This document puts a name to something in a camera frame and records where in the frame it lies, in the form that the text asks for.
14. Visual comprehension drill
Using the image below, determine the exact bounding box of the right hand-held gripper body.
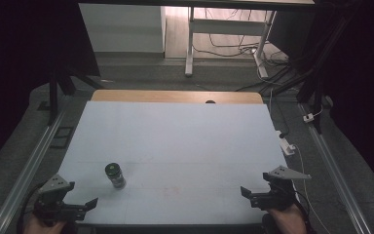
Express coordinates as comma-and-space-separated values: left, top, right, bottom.
249, 165, 313, 212

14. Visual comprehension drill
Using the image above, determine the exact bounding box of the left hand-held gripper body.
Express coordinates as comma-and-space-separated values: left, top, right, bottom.
33, 174, 89, 226

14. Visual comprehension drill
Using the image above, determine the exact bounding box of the person's right hand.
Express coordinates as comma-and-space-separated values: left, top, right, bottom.
267, 204, 308, 234

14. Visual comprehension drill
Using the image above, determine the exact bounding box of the person's left hand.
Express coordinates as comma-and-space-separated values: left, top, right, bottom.
22, 214, 66, 234

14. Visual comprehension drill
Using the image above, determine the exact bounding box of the dark spice jar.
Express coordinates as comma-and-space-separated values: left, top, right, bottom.
104, 162, 128, 190

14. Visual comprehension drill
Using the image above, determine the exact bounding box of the white power strip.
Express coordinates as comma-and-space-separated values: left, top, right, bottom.
275, 130, 297, 157

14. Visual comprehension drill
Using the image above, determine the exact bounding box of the white table cover sheet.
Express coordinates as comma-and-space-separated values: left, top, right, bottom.
57, 99, 288, 226

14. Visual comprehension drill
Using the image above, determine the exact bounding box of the small white adapter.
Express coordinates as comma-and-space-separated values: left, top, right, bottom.
302, 112, 317, 124

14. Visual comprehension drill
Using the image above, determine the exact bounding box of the black metal stand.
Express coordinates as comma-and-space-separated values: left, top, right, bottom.
46, 62, 106, 127
260, 9, 358, 135

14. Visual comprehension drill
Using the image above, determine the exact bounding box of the white cabinet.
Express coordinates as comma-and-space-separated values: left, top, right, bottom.
78, 3, 168, 54

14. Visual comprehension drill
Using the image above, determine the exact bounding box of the white cable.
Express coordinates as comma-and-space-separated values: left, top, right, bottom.
291, 143, 333, 234

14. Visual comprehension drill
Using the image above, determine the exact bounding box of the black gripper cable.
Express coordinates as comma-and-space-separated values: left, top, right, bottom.
15, 180, 48, 234
291, 189, 311, 234

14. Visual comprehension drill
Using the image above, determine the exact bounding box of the aluminium floor rail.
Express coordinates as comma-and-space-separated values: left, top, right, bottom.
297, 102, 373, 234
0, 109, 66, 234

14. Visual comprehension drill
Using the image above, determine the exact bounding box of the tangle of floor cables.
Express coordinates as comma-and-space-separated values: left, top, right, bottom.
193, 8, 290, 66

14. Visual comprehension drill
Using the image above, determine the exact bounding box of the white desk frame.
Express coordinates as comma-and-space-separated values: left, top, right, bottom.
184, 6, 278, 79

